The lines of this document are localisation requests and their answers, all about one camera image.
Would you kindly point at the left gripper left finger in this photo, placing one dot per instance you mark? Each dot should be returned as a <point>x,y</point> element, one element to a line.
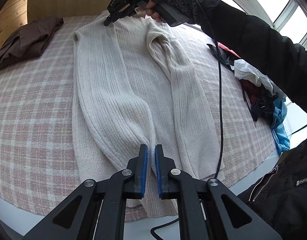
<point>96,209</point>

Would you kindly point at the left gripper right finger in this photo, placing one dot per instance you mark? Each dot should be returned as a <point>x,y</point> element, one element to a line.
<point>207,209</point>

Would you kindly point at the cream knit sweater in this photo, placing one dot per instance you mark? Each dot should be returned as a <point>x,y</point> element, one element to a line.
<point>135,83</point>

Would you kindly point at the right hand in knit glove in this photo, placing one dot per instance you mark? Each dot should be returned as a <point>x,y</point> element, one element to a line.
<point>188,8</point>

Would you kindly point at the pink plaid blanket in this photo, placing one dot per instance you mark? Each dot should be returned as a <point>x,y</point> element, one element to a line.
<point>38,168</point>

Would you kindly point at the black zippered jacket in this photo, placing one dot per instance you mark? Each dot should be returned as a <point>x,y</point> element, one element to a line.
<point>280,196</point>

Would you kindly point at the wooden board panel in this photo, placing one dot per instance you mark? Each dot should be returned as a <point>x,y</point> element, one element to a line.
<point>43,0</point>

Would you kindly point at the pink red garment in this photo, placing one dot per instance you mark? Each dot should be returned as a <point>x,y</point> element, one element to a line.
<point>227,54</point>

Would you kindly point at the blue garment in pile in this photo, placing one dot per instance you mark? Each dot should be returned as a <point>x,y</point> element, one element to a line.
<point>279,134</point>

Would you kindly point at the black garment in pile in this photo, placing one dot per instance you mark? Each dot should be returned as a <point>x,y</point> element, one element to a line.
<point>216,53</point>

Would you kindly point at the folded dark brown garment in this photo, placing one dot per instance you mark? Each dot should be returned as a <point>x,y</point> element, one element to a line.
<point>29,41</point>

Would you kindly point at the dark red garment in pile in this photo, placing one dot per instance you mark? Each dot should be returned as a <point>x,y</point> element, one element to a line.
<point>259,101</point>

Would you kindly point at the white garment in pile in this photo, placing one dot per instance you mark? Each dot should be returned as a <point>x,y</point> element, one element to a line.
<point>245,71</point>

